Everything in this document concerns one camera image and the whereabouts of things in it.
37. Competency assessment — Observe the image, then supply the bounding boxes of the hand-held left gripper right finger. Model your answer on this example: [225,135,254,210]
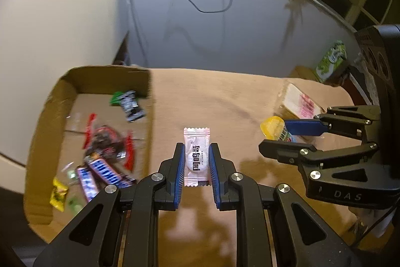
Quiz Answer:
[209,143,363,267]

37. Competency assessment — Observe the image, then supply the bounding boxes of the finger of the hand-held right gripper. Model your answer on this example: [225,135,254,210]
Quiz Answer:
[259,139,380,185]
[284,105,382,140]

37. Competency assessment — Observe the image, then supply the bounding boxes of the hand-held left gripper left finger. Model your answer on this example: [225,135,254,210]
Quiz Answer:
[33,143,185,267]

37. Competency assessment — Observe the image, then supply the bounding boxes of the yellow jelly cup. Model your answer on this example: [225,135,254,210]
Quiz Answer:
[260,117,297,143]

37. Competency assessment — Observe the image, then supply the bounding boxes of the pink candy packet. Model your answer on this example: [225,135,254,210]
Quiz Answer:
[183,127,211,188]

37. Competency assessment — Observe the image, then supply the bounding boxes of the black and white candy packet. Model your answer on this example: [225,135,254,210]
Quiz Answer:
[120,91,147,123]

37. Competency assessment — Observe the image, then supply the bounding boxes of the green candy packet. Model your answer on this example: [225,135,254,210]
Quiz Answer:
[109,91,126,106]

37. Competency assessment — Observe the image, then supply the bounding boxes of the clear green candy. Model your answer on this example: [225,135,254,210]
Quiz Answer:
[61,162,79,183]

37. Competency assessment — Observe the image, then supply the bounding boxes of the cardboard box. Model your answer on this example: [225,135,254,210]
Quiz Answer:
[23,65,155,225]

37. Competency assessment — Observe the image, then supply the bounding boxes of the yellow candy packet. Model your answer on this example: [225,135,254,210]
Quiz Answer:
[50,178,69,212]

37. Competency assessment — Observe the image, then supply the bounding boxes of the wafer packet with pink label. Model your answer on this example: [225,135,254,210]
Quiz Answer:
[275,83,327,120]

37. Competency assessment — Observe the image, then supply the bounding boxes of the white lace cloth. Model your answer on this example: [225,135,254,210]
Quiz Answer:
[350,56,380,105]

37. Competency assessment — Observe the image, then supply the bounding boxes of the blue chocolate bar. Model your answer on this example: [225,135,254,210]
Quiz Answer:
[76,165,101,203]
[87,159,136,189]

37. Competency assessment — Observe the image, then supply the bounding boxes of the green carton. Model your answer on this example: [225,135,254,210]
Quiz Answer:
[315,40,347,83]

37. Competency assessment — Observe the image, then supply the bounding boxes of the dark snack bag red ends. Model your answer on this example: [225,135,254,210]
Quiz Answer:
[82,113,138,172]

